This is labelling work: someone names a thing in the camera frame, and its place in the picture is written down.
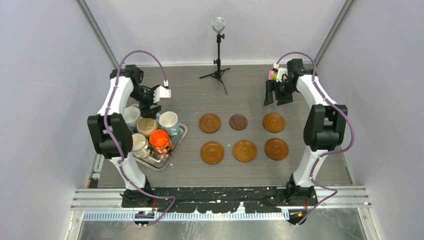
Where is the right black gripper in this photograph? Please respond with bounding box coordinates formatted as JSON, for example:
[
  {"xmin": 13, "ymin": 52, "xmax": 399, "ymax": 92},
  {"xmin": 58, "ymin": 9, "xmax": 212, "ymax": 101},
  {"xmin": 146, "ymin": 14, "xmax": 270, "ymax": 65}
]
[{"xmin": 264, "ymin": 78, "xmax": 298, "ymax": 106}]

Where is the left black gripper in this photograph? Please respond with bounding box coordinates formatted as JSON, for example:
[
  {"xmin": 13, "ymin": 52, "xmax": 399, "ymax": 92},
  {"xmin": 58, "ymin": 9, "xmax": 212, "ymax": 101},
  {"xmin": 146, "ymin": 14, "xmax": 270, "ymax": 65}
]
[{"xmin": 130, "ymin": 85, "xmax": 162, "ymax": 119}]

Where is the white mug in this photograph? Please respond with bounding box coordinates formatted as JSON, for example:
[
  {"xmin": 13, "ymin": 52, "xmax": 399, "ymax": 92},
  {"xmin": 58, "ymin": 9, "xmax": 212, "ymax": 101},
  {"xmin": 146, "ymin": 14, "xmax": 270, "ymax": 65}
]
[{"xmin": 122, "ymin": 106, "xmax": 141, "ymax": 133}]

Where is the light blue mug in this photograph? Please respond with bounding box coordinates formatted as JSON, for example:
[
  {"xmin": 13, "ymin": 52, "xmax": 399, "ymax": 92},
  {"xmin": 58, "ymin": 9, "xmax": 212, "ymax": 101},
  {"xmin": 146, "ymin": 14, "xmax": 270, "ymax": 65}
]
[{"xmin": 156, "ymin": 111, "xmax": 180, "ymax": 136}]

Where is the brown wooden coaster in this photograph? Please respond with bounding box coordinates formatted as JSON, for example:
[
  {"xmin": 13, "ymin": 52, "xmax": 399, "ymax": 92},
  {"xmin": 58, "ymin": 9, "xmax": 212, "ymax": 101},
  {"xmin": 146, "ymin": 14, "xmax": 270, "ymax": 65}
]
[
  {"xmin": 262, "ymin": 112, "xmax": 286, "ymax": 133},
  {"xmin": 200, "ymin": 141, "xmax": 225, "ymax": 165},
  {"xmin": 232, "ymin": 139, "xmax": 258, "ymax": 163},
  {"xmin": 198, "ymin": 113, "xmax": 221, "ymax": 134},
  {"xmin": 264, "ymin": 138, "xmax": 289, "ymax": 161}
]

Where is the dark walnut coaster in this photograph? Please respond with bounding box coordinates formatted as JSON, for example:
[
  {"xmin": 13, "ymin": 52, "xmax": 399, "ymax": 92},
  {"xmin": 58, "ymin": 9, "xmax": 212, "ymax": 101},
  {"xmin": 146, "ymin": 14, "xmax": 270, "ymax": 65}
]
[{"xmin": 229, "ymin": 114, "xmax": 248, "ymax": 131}]

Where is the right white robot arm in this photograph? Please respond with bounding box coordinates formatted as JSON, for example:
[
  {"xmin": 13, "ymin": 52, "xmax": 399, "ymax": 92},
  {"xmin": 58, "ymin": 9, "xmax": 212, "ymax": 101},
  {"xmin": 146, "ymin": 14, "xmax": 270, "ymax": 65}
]
[{"xmin": 263, "ymin": 58, "xmax": 348, "ymax": 205}]

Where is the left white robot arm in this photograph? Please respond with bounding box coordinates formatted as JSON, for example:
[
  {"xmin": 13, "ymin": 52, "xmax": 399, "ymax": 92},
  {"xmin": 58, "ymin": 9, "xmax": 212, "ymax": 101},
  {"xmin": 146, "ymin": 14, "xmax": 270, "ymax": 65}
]
[{"xmin": 87, "ymin": 64, "xmax": 162, "ymax": 207}]

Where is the colourful toy block stack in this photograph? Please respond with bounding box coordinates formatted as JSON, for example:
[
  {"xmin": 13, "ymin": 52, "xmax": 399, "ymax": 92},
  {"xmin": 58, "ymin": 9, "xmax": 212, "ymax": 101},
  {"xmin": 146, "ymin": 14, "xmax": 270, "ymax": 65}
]
[{"xmin": 268, "ymin": 70, "xmax": 278, "ymax": 81}]

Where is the beige mug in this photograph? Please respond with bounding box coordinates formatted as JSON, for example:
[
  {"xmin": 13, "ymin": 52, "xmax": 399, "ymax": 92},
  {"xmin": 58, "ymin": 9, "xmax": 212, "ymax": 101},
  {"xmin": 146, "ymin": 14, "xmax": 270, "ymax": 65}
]
[{"xmin": 136, "ymin": 117, "xmax": 159, "ymax": 138}]

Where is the orange glass mug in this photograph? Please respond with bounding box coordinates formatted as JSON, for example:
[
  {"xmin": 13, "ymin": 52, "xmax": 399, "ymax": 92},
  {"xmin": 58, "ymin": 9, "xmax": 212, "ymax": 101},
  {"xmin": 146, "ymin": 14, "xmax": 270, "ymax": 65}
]
[{"xmin": 149, "ymin": 129, "xmax": 173, "ymax": 154}]

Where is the grey speckled mug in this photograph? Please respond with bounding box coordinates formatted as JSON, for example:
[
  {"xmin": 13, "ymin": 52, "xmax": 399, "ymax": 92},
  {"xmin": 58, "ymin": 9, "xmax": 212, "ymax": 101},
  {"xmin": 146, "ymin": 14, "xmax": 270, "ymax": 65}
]
[{"xmin": 131, "ymin": 133, "xmax": 153, "ymax": 159}]

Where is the metal tray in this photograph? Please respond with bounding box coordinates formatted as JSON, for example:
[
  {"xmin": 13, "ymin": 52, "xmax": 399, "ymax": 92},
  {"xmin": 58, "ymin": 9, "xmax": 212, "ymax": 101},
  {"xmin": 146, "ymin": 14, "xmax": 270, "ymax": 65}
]
[{"xmin": 131, "ymin": 111, "xmax": 188, "ymax": 172}]

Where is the black tripod stand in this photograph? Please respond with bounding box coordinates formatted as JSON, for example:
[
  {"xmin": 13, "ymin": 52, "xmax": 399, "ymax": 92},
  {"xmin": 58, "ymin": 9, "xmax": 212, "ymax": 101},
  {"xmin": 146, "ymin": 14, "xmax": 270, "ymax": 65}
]
[{"xmin": 199, "ymin": 16, "xmax": 231, "ymax": 95}]

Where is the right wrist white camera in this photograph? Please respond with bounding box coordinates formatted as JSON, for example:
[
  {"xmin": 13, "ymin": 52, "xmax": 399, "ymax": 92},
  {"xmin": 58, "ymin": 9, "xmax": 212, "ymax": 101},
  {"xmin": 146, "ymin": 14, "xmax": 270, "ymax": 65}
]
[{"xmin": 272, "ymin": 63, "xmax": 288, "ymax": 82}]

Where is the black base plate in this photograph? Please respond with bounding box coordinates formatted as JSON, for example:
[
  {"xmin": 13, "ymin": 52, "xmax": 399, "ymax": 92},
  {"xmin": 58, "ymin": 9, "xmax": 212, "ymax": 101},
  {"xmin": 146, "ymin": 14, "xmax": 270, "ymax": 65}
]
[{"xmin": 120, "ymin": 186, "xmax": 318, "ymax": 214}]

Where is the aluminium frame rail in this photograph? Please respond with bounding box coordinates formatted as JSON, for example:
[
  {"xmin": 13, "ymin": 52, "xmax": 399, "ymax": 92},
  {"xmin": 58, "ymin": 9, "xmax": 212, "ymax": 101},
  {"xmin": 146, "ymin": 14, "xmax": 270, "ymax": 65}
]
[{"xmin": 70, "ymin": 186, "xmax": 372, "ymax": 222}]

